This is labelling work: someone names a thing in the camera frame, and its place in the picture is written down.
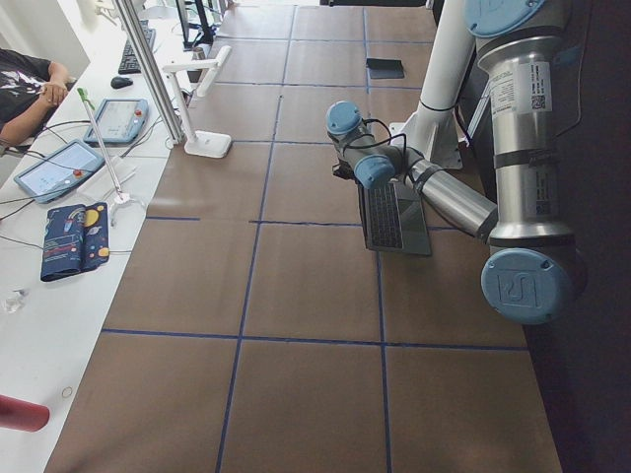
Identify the grey laptop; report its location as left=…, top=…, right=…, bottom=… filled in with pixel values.
left=357, top=180, right=432, bottom=256

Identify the black mouse pad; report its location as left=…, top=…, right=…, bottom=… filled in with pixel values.
left=366, top=57, right=405, bottom=80

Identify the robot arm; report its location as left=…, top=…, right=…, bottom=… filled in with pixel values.
left=325, top=1, right=587, bottom=325

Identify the white desk lamp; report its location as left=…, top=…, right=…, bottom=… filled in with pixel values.
left=162, top=45, right=232, bottom=159

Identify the black desk mouse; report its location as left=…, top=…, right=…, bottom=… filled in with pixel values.
left=110, top=76, right=133, bottom=90

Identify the thin rod on stand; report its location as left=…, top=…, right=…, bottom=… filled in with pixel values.
left=78, top=88, right=147, bottom=227

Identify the metal cup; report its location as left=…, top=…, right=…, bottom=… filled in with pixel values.
left=192, top=46, right=206, bottom=60

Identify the teach pendant far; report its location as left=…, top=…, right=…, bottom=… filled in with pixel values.
left=93, top=99, right=149, bottom=146

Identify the teach pendant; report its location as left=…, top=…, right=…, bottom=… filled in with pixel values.
left=93, top=99, right=149, bottom=146
left=14, top=140, right=105, bottom=204

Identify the navy space pattern pouch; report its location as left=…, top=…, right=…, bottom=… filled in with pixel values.
left=39, top=202, right=109, bottom=282

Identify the black keyboard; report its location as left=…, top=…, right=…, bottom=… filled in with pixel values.
left=117, top=19, right=157, bottom=76

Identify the teach pendant near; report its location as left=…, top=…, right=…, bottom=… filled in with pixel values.
left=14, top=140, right=105, bottom=204

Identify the seated person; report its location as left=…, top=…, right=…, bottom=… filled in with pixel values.
left=1, top=48, right=71, bottom=146

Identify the red cylinder bottle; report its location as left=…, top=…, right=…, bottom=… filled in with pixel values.
left=0, top=395, right=50, bottom=433

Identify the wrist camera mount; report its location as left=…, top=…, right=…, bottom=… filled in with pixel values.
left=331, top=162, right=355, bottom=180

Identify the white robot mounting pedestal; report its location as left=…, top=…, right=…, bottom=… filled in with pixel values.
left=395, top=0, right=475, bottom=169

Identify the aluminium frame post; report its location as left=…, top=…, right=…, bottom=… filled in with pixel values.
left=112, top=0, right=184, bottom=145

